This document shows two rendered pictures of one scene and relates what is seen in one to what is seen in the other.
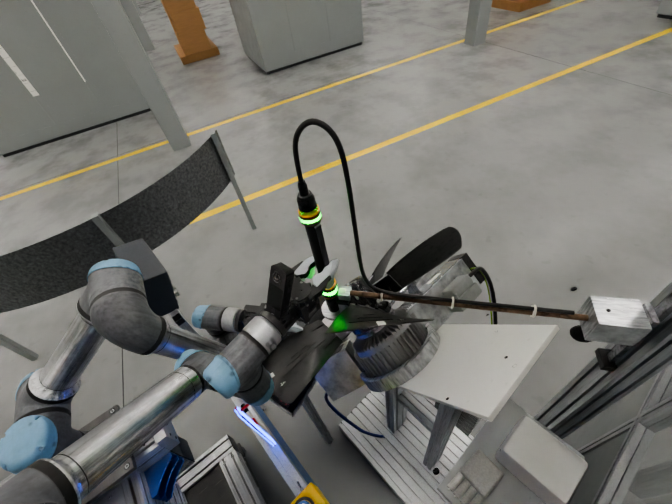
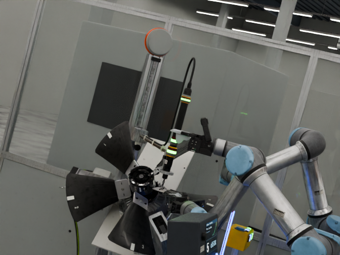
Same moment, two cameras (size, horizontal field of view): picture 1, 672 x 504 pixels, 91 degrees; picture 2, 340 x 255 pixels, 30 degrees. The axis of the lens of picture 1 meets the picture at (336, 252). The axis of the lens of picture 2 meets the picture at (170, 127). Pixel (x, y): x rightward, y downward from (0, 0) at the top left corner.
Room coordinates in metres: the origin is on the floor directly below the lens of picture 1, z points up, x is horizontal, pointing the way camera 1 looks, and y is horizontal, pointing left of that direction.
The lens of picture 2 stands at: (2.37, 2.27, 1.64)
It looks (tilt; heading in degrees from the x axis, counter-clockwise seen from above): 3 degrees down; 231
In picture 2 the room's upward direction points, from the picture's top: 15 degrees clockwise
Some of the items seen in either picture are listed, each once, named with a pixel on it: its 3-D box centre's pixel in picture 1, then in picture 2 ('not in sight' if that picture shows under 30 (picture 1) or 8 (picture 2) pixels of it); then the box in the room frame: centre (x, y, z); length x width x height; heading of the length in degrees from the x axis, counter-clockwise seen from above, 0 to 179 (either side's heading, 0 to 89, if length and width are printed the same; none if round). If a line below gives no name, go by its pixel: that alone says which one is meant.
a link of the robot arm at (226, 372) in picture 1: (236, 364); (235, 152); (0.31, 0.24, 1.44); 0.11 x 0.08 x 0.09; 134
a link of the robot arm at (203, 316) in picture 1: (212, 318); (196, 216); (0.63, 0.43, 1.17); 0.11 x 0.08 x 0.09; 71
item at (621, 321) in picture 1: (615, 320); (138, 134); (0.28, -0.55, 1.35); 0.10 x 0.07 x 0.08; 69
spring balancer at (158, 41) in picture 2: not in sight; (158, 42); (0.25, -0.64, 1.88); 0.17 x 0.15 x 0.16; 124
